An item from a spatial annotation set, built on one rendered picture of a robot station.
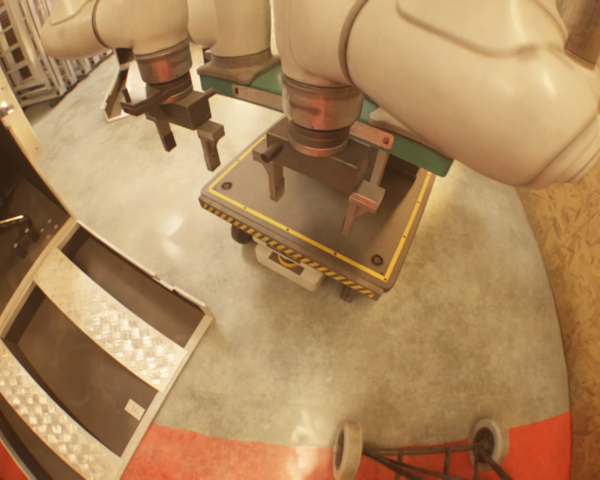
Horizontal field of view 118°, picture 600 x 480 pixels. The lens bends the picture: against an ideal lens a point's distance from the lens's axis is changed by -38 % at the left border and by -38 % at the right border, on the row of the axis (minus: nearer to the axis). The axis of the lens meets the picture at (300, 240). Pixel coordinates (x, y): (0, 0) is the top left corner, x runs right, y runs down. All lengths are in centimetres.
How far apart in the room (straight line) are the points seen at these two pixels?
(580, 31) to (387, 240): 74
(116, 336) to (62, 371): 35
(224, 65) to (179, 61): 28
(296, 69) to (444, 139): 16
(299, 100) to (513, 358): 130
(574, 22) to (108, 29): 60
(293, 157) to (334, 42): 20
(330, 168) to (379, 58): 20
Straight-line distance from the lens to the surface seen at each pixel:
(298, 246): 84
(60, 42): 56
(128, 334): 116
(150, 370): 113
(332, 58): 24
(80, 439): 128
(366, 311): 113
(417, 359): 114
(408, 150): 60
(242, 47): 72
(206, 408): 107
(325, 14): 23
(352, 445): 86
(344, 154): 36
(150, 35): 45
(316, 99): 29
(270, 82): 71
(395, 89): 19
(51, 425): 135
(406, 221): 96
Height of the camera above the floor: 103
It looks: 57 degrees down
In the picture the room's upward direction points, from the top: 3 degrees clockwise
